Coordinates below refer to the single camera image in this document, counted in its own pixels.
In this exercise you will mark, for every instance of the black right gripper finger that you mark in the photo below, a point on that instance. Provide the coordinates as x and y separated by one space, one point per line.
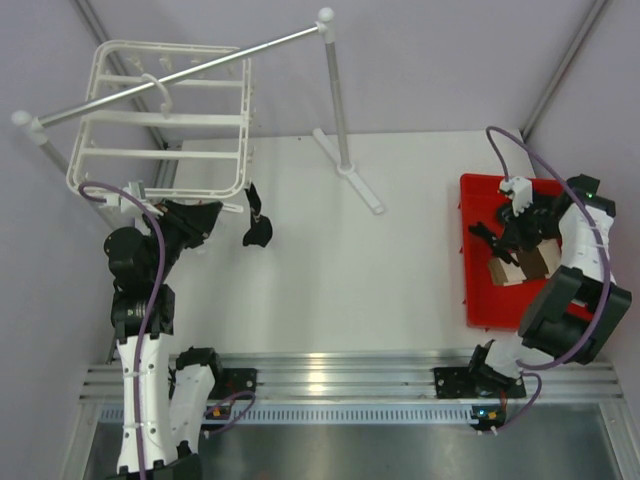
480 230
502 253

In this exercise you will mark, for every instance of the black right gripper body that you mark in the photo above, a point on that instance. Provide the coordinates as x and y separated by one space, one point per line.
533 227

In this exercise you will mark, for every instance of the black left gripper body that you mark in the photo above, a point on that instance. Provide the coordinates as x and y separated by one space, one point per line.
184 228

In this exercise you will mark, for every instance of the black white-striped sock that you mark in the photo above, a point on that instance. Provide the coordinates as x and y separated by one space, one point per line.
260 232

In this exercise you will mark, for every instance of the white plastic clip hanger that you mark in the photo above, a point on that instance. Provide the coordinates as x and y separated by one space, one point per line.
215 175

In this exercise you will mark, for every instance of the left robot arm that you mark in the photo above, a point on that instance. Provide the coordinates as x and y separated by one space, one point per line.
164 401

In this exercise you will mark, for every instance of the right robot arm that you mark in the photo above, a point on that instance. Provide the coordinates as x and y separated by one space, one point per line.
580 304

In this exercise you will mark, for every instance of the black sock bundle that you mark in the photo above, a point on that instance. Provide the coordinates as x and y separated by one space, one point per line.
505 216

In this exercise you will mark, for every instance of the brown cream striped sock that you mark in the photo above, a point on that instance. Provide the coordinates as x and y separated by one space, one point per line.
537 264

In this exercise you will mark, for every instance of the red plastic tray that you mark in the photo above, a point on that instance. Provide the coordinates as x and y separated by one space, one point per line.
489 306

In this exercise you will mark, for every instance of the silver clothes rack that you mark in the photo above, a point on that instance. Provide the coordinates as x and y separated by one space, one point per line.
146 100

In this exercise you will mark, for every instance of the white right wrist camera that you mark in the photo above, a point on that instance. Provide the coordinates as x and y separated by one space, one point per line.
519 190

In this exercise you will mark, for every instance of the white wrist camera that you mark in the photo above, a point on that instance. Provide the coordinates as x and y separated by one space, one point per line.
128 201
519 190

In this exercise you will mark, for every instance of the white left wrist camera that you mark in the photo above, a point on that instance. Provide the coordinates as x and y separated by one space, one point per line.
128 201

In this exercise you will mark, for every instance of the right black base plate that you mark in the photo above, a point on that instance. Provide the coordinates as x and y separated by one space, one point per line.
455 384

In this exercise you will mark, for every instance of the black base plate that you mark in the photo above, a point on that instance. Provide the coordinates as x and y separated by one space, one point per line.
233 380
455 384

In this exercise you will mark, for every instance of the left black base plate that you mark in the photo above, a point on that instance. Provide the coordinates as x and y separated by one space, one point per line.
233 380

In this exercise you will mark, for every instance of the aluminium mounting rail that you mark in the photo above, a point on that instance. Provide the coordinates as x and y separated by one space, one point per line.
401 376

